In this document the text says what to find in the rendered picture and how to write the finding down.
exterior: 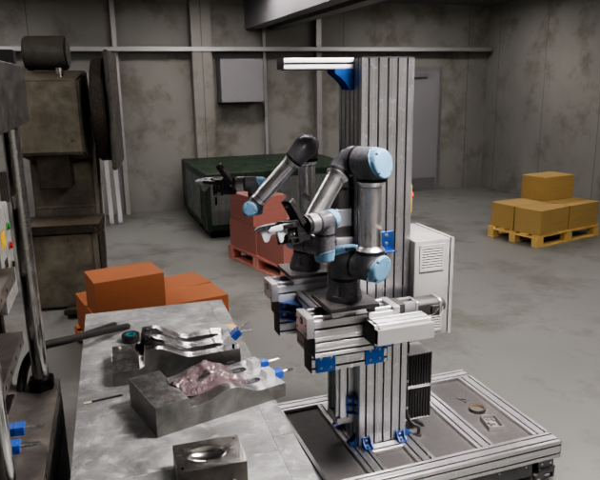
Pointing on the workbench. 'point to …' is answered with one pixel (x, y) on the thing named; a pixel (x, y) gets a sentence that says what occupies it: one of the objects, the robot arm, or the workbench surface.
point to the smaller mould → (210, 459)
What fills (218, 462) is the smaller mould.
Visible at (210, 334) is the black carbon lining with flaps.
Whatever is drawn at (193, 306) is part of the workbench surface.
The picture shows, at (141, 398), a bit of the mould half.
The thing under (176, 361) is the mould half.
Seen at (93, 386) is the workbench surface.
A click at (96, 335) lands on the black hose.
